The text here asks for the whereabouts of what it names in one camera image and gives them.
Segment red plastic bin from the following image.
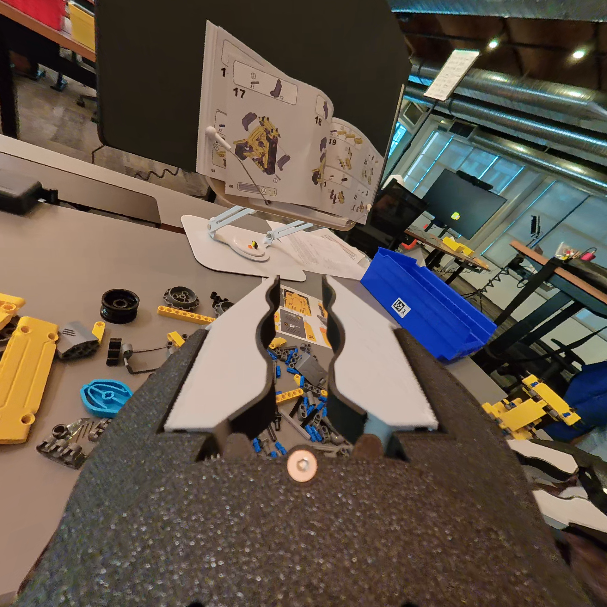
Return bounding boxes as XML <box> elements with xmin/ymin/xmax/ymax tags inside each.
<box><xmin>0</xmin><ymin>0</ymin><xmax>67</xmax><ymax>30</ymax></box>

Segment black standing desk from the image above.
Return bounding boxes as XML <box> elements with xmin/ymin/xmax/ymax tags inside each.
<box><xmin>493</xmin><ymin>239</ymin><xmax>607</xmax><ymax>361</ymax></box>

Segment yellow sticker sheet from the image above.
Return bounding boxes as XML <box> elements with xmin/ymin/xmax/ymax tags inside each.
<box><xmin>280</xmin><ymin>285</ymin><xmax>333</xmax><ymax>349</ymax></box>

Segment dark grey link pieces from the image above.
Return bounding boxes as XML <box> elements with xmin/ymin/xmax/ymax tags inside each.
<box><xmin>37</xmin><ymin>417</ymin><xmax>112</xmax><ymax>470</ymax></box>

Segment black mesh office chair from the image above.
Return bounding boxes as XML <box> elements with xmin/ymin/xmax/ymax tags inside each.
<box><xmin>353</xmin><ymin>178</ymin><xmax>427</xmax><ymax>259</ymax></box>

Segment black grey connector piece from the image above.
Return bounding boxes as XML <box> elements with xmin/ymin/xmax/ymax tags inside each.
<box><xmin>107</xmin><ymin>338</ymin><xmax>164</xmax><ymax>374</ymax></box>

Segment grey desk cable cover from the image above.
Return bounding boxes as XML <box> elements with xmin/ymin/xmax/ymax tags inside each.
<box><xmin>0</xmin><ymin>152</ymin><xmax>162</xmax><ymax>228</ymax></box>

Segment hanging white paper sign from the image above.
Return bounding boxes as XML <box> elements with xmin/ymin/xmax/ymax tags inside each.
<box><xmin>423</xmin><ymin>49</ymin><xmax>480</xmax><ymax>101</ymax></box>

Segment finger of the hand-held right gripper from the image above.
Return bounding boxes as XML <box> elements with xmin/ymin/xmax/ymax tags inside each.
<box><xmin>506</xmin><ymin>438</ymin><xmax>581</xmax><ymax>484</ymax></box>
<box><xmin>531</xmin><ymin>489</ymin><xmax>607</xmax><ymax>532</ymax></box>

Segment black power adapter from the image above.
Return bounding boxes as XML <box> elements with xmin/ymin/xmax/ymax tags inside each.
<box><xmin>0</xmin><ymin>168</ymin><xmax>60</xmax><ymax>216</ymax></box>

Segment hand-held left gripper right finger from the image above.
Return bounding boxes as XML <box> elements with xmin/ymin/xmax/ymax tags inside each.
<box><xmin>322</xmin><ymin>276</ymin><xmax>440</xmax><ymax>450</ymax></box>

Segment blue jacket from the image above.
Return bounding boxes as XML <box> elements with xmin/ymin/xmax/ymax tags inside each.
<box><xmin>557</xmin><ymin>361</ymin><xmax>607</xmax><ymax>439</ymax></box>

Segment pile of blue yellow pieces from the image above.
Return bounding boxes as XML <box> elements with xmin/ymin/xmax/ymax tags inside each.
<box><xmin>254</xmin><ymin>337</ymin><xmax>354</xmax><ymax>458</ymax></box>

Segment white book stand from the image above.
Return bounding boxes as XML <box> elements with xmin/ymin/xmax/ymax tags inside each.
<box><xmin>181</xmin><ymin>126</ymin><xmax>375</xmax><ymax>283</ymax></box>

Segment large yellow panel piece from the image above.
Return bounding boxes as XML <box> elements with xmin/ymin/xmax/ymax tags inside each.
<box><xmin>0</xmin><ymin>317</ymin><xmax>60</xmax><ymax>444</ymax></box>

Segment yellow holed frame piece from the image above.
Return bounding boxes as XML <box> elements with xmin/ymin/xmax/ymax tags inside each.
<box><xmin>0</xmin><ymin>293</ymin><xmax>27</xmax><ymax>333</ymax></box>

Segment blue plastic bin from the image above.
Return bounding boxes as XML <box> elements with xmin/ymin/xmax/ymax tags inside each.
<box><xmin>360</xmin><ymin>247</ymin><xmax>498</xmax><ymax>365</ymax></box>

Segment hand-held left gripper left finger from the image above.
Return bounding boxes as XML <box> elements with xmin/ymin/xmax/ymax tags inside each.
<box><xmin>163</xmin><ymin>276</ymin><xmax>282</xmax><ymax>444</ymax></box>

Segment dark grey angular piece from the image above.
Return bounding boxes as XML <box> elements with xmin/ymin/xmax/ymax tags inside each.
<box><xmin>56</xmin><ymin>322</ymin><xmax>106</xmax><ymax>360</ymax></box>

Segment black flat screen monitor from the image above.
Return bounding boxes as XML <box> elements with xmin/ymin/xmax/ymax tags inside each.
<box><xmin>424</xmin><ymin>169</ymin><xmax>508</xmax><ymax>240</ymax></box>

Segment far wooden table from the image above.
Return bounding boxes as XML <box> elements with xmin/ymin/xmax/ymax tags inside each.
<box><xmin>405</xmin><ymin>228</ymin><xmax>489</xmax><ymax>285</ymax></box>

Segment yellow plastic bin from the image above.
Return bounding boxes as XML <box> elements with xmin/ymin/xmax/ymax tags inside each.
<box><xmin>69</xmin><ymin>2</ymin><xmax>96</xmax><ymax>50</ymax></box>

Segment white paper sheet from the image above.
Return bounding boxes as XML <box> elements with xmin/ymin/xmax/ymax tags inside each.
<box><xmin>280</xmin><ymin>228</ymin><xmax>371</xmax><ymax>280</ymax></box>

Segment silver ventilation duct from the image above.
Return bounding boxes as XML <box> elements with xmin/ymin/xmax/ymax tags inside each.
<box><xmin>403</xmin><ymin>59</ymin><xmax>607</xmax><ymax>143</ymax></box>

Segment black toy wheel rim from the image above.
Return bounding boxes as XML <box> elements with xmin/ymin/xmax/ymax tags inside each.
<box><xmin>100</xmin><ymin>288</ymin><xmax>140</xmax><ymax>324</ymax></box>

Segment yellow toy brick vehicle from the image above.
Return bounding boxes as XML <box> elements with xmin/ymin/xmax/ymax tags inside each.
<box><xmin>481</xmin><ymin>375</ymin><xmax>581</xmax><ymax>439</ymax></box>

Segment instruction booklet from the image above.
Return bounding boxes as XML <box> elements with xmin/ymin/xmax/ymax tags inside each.
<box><xmin>197</xmin><ymin>20</ymin><xmax>385</xmax><ymax>226</ymax></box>

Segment blue round plastic piece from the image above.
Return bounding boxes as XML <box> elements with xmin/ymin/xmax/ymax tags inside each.
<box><xmin>80</xmin><ymin>379</ymin><xmax>133</xmax><ymax>419</ymax></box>

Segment short yellow holed beam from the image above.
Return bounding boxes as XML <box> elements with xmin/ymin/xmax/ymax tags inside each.
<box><xmin>157</xmin><ymin>306</ymin><xmax>216</xmax><ymax>325</ymax></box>

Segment black desk divider panel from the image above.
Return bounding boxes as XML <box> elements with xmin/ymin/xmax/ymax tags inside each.
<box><xmin>95</xmin><ymin>0</ymin><xmax>412</xmax><ymax>174</ymax></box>

